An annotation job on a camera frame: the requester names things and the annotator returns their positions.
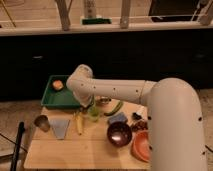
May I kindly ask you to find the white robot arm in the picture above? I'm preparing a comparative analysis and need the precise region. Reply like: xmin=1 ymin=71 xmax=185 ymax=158
xmin=66 ymin=64 xmax=208 ymax=171

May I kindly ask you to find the green plastic tray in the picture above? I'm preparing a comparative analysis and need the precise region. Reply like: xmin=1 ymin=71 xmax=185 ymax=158
xmin=41 ymin=75 xmax=81 ymax=109

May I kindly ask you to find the light green cup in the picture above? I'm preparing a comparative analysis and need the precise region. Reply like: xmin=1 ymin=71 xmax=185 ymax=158
xmin=88 ymin=106 xmax=100 ymax=122

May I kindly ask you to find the wooden toast rack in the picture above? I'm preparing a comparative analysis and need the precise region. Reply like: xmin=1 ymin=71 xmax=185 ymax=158
xmin=96 ymin=96 xmax=112 ymax=105

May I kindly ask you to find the orange bread roll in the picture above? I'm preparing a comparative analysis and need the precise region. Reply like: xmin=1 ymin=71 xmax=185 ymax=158
xmin=52 ymin=80 xmax=64 ymax=91

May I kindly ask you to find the green pepper toy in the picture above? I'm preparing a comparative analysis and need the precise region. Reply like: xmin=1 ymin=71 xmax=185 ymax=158
xmin=104 ymin=101 xmax=123 ymax=116

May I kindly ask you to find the blue grey cloth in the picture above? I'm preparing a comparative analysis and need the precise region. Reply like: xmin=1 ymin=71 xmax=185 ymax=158
xmin=50 ymin=119 xmax=69 ymax=140

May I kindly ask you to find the blue sponge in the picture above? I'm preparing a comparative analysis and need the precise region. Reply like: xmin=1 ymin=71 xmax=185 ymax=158
xmin=108 ymin=112 xmax=128 ymax=124

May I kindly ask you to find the dark purple bowl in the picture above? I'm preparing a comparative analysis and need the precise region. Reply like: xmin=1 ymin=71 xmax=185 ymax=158
xmin=107 ymin=122 xmax=132 ymax=147

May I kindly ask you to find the small metal cup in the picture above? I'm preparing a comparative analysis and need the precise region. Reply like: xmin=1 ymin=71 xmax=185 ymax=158
xmin=34 ymin=115 xmax=50 ymax=132

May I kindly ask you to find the dark grape bunch toy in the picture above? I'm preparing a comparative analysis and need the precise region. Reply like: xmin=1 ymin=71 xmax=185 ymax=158
xmin=130 ymin=120 xmax=148 ymax=132

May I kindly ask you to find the black pole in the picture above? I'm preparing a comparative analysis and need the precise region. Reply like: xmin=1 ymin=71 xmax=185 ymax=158
xmin=10 ymin=122 xmax=25 ymax=171

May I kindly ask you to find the green white brush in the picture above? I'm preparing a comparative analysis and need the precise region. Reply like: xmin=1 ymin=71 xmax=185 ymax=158
xmin=82 ymin=0 xmax=111 ymax=25

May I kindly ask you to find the white handled brush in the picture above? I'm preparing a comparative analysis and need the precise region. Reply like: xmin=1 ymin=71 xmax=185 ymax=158
xmin=132 ymin=106 xmax=146 ymax=120

